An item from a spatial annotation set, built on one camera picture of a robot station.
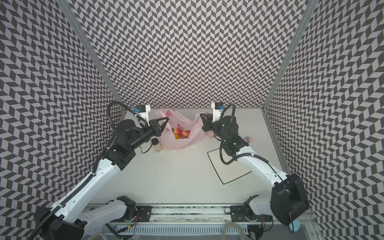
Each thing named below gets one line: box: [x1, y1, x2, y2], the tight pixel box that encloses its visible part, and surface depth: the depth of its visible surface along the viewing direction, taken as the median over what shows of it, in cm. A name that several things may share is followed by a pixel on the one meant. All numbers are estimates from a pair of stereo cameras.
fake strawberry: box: [181, 130, 191, 139], surface depth 101 cm
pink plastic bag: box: [156, 108, 206, 150], surface depth 84 cm
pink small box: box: [206, 130, 215, 139], surface depth 100 cm
